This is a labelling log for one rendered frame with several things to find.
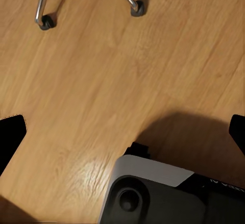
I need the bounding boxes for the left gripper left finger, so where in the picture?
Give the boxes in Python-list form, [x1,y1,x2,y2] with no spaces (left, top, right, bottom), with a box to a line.
[0,115,27,176]

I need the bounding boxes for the swivel chair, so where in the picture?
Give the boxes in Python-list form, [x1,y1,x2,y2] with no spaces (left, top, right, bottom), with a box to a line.
[35,0,144,31]

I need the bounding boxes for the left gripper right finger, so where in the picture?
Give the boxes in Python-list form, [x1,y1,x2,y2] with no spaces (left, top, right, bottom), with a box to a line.
[229,114,245,156]

